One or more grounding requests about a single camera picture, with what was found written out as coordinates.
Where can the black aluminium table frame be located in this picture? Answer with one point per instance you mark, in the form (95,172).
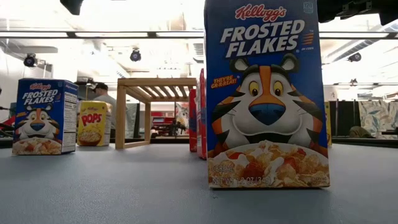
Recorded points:
(357,142)

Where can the black partition panel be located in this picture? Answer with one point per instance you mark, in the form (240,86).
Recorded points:
(343,118)

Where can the overhead light bar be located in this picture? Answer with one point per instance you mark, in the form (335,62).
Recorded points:
(109,34)

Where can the person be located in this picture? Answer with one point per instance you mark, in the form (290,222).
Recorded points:
(100,90)

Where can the olive green bag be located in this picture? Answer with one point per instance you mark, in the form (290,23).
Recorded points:
(360,132)

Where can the yellow Corn Pops cereal box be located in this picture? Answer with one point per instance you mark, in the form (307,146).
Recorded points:
(93,123)
(328,124)

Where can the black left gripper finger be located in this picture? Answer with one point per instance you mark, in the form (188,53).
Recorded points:
(72,6)

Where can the wooden slatted shelf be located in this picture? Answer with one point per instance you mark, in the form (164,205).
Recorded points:
(120,118)

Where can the floral patterned cloth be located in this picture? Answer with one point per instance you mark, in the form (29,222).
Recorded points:
(377,118)

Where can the red Froot Loops cereal box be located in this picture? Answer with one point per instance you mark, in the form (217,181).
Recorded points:
(201,118)
(192,124)

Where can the blue Frosted Flakes cereal box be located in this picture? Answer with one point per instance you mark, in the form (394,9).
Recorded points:
(264,93)
(45,116)

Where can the white cloth curtain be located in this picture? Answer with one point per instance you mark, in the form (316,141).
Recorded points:
(131,121)

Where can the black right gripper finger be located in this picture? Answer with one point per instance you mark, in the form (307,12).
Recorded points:
(326,9)

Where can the grey ceiling duct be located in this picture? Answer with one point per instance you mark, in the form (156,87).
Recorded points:
(357,48)

